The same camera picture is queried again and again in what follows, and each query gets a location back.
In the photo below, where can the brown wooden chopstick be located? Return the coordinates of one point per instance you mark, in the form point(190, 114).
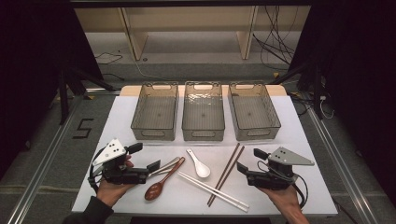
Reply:
point(229, 171)
point(224, 172)

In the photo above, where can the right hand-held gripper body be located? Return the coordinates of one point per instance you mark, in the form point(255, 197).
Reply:
point(271, 180)

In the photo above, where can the yellow tape piece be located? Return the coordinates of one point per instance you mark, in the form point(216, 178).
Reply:
point(275, 74)
point(89, 97)

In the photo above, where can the smoky clear plastic bin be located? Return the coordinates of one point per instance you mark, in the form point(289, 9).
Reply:
point(155, 113)
point(203, 115)
point(252, 113)

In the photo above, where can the person's right hand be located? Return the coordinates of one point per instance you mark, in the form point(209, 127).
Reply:
point(288, 200)

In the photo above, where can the black frame bar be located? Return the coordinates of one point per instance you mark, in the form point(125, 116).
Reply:
point(186, 3)

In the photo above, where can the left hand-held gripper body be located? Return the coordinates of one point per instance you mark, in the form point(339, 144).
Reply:
point(124, 175)

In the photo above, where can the person's left hand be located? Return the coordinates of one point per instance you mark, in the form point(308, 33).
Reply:
point(112, 191)

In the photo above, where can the brown wooden spoon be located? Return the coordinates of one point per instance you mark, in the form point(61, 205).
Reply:
point(155, 190)

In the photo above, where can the white ceramic spoon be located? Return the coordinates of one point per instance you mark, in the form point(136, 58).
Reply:
point(201, 170)

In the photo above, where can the light wooden shelf unit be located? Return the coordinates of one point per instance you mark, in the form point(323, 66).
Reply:
point(137, 37)

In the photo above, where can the black metal stand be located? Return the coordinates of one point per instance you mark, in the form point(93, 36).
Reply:
point(317, 93)
point(63, 99)

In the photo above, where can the black curtain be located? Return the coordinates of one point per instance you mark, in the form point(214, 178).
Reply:
point(34, 62)
point(358, 77)

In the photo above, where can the aluminium floor rail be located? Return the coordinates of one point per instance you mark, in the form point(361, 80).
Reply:
point(40, 174)
point(342, 168)

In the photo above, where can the white table sheet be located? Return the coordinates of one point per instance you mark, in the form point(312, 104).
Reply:
point(124, 124)

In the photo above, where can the stainless steel utensil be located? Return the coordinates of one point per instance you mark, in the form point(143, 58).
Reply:
point(170, 163)
point(163, 171)

